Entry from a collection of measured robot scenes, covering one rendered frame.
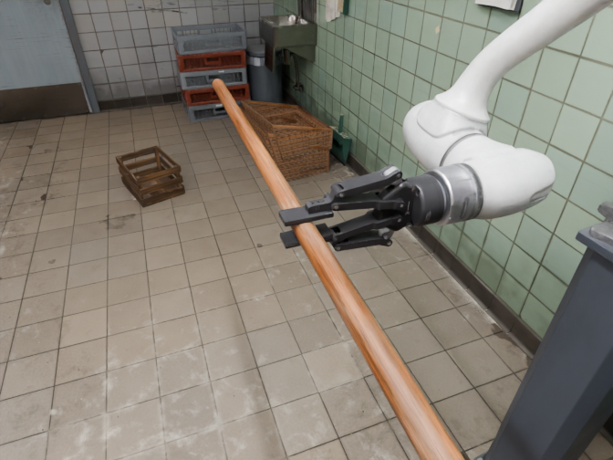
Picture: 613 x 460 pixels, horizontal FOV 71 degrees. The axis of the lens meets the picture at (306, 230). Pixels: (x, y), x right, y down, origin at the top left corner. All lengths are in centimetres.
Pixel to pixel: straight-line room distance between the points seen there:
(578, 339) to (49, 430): 177
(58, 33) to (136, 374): 338
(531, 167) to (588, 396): 70
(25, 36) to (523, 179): 440
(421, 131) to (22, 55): 425
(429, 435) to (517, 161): 46
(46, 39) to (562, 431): 452
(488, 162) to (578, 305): 55
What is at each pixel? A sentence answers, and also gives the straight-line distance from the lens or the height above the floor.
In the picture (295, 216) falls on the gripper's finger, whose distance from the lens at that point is 58.
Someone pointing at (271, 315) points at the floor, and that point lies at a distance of 211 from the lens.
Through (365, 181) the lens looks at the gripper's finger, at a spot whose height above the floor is 125.
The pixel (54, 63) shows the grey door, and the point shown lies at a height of 49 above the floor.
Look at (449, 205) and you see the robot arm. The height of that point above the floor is 120.
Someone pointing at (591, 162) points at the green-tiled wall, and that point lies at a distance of 175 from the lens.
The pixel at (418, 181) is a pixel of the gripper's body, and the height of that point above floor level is 123.
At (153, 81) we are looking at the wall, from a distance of 477.
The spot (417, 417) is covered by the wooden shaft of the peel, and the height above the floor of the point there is 121.
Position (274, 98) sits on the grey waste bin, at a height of 12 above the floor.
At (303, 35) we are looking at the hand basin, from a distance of 370.
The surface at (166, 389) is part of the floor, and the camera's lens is 194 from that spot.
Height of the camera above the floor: 154
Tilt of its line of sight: 36 degrees down
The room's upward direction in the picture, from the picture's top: straight up
